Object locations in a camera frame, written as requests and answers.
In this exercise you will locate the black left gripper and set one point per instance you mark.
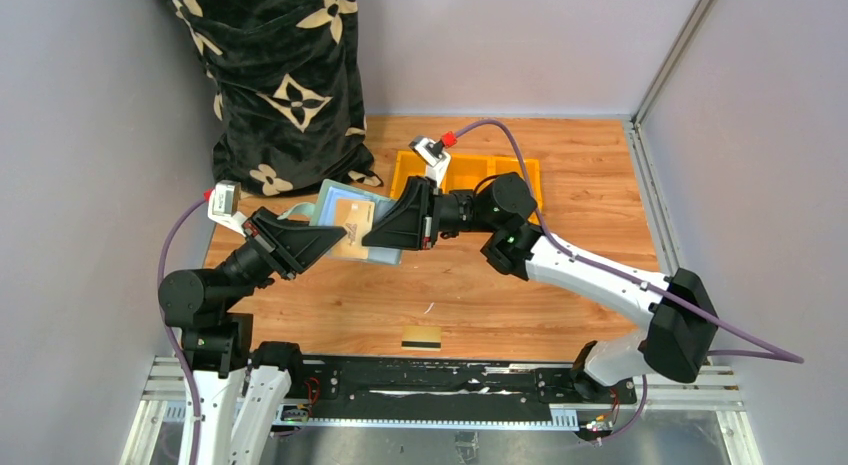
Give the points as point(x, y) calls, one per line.
point(269, 244)

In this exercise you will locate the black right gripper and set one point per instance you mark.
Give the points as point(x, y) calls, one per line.
point(427, 214)

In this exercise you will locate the tan card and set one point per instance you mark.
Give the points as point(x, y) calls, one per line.
point(356, 217)
point(421, 338)

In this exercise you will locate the green card holder wallet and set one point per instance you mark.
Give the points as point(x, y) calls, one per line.
point(325, 204)

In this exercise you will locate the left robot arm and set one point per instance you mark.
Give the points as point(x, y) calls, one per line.
point(218, 343)

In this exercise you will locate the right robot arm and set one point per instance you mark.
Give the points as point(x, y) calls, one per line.
point(673, 337)

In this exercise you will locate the left yellow bin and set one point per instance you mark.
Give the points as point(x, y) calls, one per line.
point(407, 163)

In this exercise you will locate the yellow bin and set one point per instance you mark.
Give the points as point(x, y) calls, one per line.
point(407, 163)
point(466, 171)
point(504, 165)

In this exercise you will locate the middle yellow bin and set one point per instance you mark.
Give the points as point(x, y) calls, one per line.
point(466, 171)

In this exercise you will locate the right yellow bin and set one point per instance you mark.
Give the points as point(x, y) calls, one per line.
point(504, 165)

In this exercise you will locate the black floral blanket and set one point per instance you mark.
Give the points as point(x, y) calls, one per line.
point(288, 92)

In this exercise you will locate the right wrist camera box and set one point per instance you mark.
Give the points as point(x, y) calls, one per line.
point(437, 160)

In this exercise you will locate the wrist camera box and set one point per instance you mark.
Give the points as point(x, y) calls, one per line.
point(222, 206)
point(437, 160)

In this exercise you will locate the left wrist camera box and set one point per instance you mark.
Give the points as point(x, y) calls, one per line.
point(222, 206)

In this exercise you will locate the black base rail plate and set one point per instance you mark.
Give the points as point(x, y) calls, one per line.
point(442, 390)

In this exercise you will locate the aluminium frame rail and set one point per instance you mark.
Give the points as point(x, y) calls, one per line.
point(157, 430)

